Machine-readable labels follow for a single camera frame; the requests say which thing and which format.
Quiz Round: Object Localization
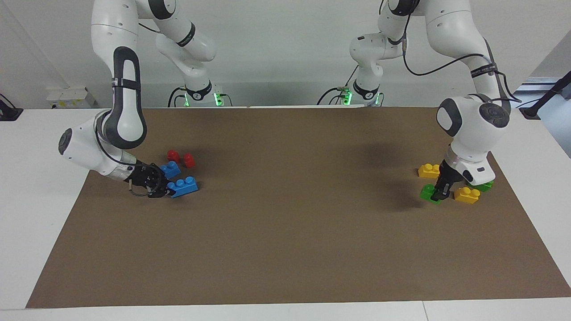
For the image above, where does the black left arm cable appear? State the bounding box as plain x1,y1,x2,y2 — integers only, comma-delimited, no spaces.
401,27,522,104

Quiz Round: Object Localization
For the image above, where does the black clamp base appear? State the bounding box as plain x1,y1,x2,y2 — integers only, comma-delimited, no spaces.
0,94,24,122

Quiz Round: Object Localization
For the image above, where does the yellow two-stud toy block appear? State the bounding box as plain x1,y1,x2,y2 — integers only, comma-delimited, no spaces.
418,163,443,179
454,186,481,205

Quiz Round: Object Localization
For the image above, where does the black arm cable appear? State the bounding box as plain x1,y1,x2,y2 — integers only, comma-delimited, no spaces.
93,111,154,198
401,27,522,104

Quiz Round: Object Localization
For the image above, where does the black camera stand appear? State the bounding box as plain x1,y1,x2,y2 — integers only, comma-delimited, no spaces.
519,70,571,120

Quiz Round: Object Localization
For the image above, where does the green two-stud toy block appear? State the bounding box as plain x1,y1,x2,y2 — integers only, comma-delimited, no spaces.
468,179,495,193
420,183,443,205

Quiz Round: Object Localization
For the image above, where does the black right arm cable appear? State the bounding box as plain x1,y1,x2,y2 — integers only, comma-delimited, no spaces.
93,111,154,198

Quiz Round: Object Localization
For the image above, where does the black base power cable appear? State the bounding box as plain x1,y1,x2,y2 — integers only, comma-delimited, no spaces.
168,86,188,108
316,66,360,106

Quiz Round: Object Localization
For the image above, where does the blue long toy block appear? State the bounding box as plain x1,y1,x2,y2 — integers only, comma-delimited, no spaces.
159,160,182,179

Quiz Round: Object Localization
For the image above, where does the white wall socket box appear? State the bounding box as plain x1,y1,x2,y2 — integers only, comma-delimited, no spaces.
46,86,97,109

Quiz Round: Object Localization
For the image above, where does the brown table mat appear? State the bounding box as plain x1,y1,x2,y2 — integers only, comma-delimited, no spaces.
25,106,571,309

